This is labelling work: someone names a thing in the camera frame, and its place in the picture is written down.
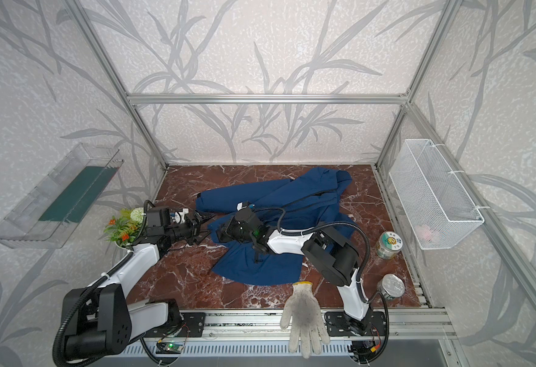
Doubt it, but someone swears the white wire mesh basket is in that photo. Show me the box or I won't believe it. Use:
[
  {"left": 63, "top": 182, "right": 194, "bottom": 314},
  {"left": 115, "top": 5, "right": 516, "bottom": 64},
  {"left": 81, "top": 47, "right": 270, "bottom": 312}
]
[{"left": 389, "top": 139, "right": 485, "bottom": 250}]

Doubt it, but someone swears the clear plastic wall shelf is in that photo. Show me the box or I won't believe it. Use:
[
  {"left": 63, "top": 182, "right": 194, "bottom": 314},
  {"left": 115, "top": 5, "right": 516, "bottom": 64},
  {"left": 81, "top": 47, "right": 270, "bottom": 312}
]
[{"left": 0, "top": 143, "right": 124, "bottom": 249}]

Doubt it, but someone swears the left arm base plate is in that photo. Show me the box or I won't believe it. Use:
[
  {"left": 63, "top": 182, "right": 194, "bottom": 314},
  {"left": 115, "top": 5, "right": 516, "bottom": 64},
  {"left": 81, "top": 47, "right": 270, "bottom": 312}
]
[{"left": 145, "top": 312, "right": 206, "bottom": 339}]

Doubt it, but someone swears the potted artificial flower plant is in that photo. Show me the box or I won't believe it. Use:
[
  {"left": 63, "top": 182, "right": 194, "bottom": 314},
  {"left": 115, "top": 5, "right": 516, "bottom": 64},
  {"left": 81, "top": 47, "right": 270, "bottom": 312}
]
[{"left": 104, "top": 208, "right": 145, "bottom": 249}]

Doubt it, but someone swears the blue jacket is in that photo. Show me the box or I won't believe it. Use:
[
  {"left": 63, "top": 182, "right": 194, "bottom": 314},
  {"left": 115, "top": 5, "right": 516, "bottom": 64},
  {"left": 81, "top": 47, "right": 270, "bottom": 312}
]
[{"left": 196, "top": 168, "right": 352, "bottom": 286}]

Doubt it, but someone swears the silver tin can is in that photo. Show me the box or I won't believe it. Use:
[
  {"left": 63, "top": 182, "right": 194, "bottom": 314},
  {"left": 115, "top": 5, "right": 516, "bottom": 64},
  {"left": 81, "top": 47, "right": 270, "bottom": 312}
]
[{"left": 377, "top": 274, "right": 406, "bottom": 301}]

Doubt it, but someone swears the grey knit work glove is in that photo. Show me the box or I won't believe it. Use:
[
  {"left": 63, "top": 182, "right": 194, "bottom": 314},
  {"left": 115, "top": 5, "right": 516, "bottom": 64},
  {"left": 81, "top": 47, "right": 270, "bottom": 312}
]
[{"left": 280, "top": 281, "right": 330, "bottom": 359}]

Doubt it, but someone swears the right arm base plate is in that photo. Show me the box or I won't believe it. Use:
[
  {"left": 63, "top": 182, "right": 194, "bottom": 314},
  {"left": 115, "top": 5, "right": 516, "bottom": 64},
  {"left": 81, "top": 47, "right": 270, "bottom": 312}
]
[{"left": 324, "top": 309, "right": 388, "bottom": 337}]

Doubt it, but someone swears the green circuit board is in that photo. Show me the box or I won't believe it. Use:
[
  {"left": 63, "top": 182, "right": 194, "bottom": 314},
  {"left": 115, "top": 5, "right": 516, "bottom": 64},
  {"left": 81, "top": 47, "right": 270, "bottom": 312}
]
[{"left": 156, "top": 340, "right": 184, "bottom": 355}]

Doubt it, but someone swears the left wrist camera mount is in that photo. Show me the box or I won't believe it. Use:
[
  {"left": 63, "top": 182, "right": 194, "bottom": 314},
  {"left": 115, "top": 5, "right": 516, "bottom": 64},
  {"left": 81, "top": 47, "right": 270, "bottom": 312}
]
[{"left": 170, "top": 208, "right": 189, "bottom": 224}]

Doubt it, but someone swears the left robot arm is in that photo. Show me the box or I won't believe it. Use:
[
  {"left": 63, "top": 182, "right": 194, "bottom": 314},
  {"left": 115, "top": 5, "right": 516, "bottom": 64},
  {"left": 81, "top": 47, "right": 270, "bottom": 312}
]
[{"left": 52, "top": 200, "right": 213, "bottom": 366}]

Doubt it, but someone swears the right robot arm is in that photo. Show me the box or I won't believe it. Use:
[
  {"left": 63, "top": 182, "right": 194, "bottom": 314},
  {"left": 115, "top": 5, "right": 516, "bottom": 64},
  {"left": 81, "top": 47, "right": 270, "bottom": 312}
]
[{"left": 216, "top": 206, "right": 390, "bottom": 337}]

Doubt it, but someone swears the pink item in basket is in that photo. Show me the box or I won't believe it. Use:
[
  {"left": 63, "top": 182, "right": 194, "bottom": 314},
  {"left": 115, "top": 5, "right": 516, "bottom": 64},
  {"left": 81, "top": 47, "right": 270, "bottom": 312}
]
[{"left": 416, "top": 225, "right": 437, "bottom": 243}]

